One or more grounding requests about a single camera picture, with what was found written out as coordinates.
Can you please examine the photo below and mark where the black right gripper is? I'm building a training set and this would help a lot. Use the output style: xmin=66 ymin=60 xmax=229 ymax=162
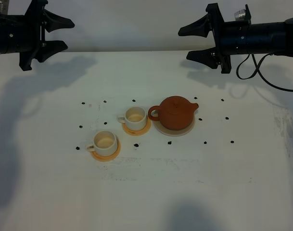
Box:
xmin=178 ymin=3 xmax=285 ymax=74

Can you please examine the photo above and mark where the white teacup near teapot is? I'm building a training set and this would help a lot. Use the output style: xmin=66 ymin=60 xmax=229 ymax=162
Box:
xmin=117 ymin=106 xmax=147 ymax=131

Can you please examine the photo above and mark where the brown clay teapot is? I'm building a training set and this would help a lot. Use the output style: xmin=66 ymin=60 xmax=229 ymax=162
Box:
xmin=148 ymin=96 xmax=199 ymax=130

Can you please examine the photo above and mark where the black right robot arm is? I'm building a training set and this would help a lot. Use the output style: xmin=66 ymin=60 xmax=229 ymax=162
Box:
xmin=178 ymin=3 xmax=293 ymax=74

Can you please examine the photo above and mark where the wooden coaster front left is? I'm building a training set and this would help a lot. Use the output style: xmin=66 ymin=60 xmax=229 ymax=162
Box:
xmin=91 ymin=141 xmax=121 ymax=162

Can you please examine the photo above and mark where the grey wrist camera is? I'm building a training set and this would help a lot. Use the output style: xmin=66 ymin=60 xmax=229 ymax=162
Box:
xmin=234 ymin=9 xmax=249 ymax=21

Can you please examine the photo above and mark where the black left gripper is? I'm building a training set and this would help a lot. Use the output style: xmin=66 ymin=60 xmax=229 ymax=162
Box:
xmin=0 ymin=0 xmax=75 ymax=71

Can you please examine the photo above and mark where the wooden coaster near teapot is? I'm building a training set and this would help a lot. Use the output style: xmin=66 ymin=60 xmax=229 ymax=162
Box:
xmin=122 ymin=118 xmax=151 ymax=136

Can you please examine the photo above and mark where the white teacup front left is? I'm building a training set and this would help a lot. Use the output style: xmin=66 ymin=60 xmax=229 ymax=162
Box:
xmin=86 ymin=130 xmax=118 ymax=157

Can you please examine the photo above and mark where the round beige teapot tray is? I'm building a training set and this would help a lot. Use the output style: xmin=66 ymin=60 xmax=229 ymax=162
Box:
xmin=153 ymin=120 xmax=195 ymax=137

